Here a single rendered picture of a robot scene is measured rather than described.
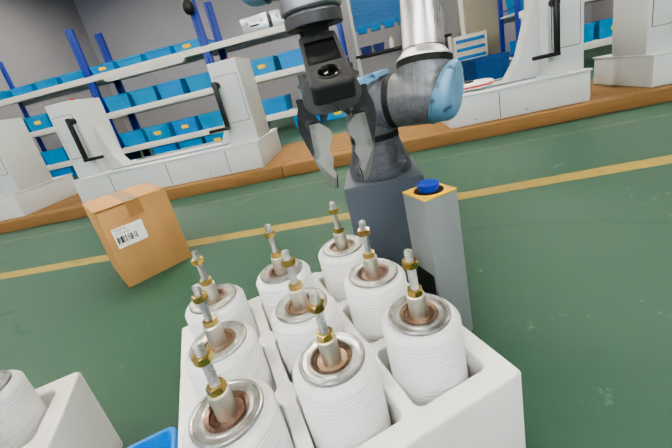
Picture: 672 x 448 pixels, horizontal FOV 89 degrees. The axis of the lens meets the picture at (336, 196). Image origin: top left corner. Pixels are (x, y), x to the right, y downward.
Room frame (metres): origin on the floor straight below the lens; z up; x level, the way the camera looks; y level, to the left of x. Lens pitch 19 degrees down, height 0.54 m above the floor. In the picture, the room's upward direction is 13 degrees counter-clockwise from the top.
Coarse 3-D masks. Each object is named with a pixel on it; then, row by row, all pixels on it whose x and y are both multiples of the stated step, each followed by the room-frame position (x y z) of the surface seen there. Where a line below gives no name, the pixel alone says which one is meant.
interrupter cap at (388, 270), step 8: (360, 264) 0.49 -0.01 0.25; (384, 264) 0.47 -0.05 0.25; (392, 264) 0.47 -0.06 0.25; (352, 272) 0.47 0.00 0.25; (360, 272) 0.47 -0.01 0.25; (384, 272) 0.45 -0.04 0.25; (392, 272) 0.45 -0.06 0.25; (352, 280) 0.45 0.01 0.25; (360, 280) 0.44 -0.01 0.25; (368, 280) 0.44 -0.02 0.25; (376, 280) 0.43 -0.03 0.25; (384, 280) 0.43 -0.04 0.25; (368, 288) 0.42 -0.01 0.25
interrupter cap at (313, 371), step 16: (336, 336) 0.34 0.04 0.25; (352, 336) 0.33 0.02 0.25; (304, 352) 0.32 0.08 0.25; (352, 352) 0.31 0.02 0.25; (304, 368) 0.30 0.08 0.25; (320, 368) 0.30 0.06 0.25; (336, 368) 0.29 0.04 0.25; (352, 368) 0.29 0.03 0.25; (320, 384) 0.28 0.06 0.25; (336, 384) 0.27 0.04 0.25
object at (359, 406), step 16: (368, 352) 0.31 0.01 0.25; (368, 368) 0.29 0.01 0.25; (304, 384) 0.28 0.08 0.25; (352, 384) 0.27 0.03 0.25; (368, 384) 0.28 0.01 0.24; (304, 400) 0.28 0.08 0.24; (320, 400) 0.27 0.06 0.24; (336, 400) 0.26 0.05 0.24; (352, 400) 0.26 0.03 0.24; (368, 400) 0.27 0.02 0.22; (384, 400) 0.30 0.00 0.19; (320, 416) 0.27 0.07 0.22; (336, 416) 0.26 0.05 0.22; (352, 416) 0.26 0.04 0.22; (368, 416) 0.27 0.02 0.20; (384, 416) 0.29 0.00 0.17; (320, 432) 0.27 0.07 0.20; (336, 432) 0.26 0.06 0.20; (352, 432) 0.26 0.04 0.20; (368, 432) 0.27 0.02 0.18
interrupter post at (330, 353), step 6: (318, 342) 0.30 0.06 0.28; (330, 342) 0.30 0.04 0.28; (336, 342) 0.31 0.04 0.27; (324, 348) 0.30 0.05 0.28; (330, 348) 0.30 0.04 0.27; (336, 348) 0.30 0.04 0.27; (324, 354) 0.30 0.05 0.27; (330, 354) 0.30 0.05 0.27; (336, 354) 0.30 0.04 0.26; (324, 360) 0.30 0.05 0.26; (330, 360) 0.30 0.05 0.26; (336, 360) 0.30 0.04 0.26; (330, 366) 0.30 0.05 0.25
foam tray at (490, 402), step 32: (320, 288) 0.56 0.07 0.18; (256, 320) 0.51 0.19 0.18; (352, 320) 0.50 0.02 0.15; (384, 352) 0.38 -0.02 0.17; (480, 352) 0.34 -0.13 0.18; (288, 384) 0.36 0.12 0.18; (384, 384) 0.32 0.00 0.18; (480, 384) 0.29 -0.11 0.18; (512, 384) 0.29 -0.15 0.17; (288, 416) 0.31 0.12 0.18; (416, 416) 0.28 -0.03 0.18; (448, 416) 0.27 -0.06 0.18; (480, 416) 0.28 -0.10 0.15; (512, 416) 0.29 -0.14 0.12
